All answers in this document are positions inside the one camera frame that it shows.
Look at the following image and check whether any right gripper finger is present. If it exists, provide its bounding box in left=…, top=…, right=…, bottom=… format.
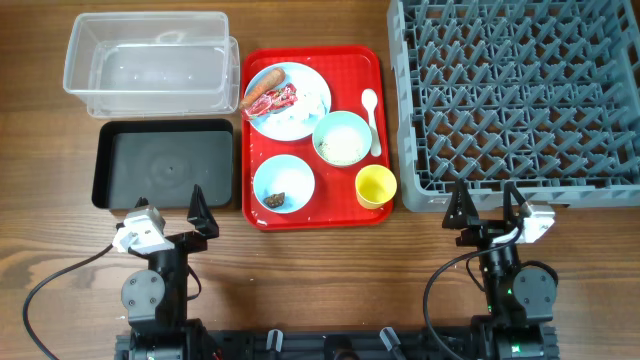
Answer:
left=442, top=179, right=481, bottom=229
left=502, top=180, right=527, bottom=224

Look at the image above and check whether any brown food scrap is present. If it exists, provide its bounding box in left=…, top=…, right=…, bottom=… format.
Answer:
left=263, top=192, right=286, bottom=209

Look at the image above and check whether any yellow plastic cup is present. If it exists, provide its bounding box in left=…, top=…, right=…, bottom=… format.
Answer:
left=355, top=164, right=398, bottom=209

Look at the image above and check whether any light blue small bowl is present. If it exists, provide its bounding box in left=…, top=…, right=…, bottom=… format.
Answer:
left=252, top=154, right=316, bottom=214

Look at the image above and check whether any light blue plate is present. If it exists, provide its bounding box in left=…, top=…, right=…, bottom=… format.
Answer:
left=245, top=62, right=332, bottom=141

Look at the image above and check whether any red snack wrapper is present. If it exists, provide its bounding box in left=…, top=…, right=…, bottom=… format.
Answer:
left=243, top=83, right=298, bottom=119

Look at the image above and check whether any green bowl with rice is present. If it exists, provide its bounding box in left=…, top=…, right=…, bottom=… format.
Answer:
left=312, top=111, right=372, bottom=168

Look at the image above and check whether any white plastic spoon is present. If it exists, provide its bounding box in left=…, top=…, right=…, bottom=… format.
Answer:
left=361, top=88, right=382, bottom=157

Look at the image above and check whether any orange carrot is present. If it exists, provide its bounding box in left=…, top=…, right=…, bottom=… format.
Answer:
left=239, top=67, right=286, bottom=110

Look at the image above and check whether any white tissue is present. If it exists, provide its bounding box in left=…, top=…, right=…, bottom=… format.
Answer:
left=269, top=92, right=325, bottom=124

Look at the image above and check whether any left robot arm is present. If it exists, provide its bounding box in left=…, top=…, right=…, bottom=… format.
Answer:
left=112, top=185, right=222, bottom=360

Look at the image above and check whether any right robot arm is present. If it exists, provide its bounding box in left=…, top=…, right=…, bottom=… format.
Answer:
left=442, top=180, right=559, bottom=359

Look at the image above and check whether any grey dishwasher rack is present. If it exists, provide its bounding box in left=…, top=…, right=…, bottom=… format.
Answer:
left=387, top=1, right=639, bottom=212

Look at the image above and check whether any clear plastic waste bin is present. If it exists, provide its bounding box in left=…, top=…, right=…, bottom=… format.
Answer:
left=63, top=11, right=240, bottom=118

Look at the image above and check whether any black plastic tray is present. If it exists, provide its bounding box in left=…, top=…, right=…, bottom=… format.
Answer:
left=92, top=119, right=234, bottom=210

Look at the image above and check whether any red serving tray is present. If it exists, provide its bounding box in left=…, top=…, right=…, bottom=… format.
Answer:
left=241, top=45, right=393, bottom=231

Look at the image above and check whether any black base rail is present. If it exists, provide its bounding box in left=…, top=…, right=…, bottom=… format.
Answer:
left=114, top=325, right=559, bottom=360

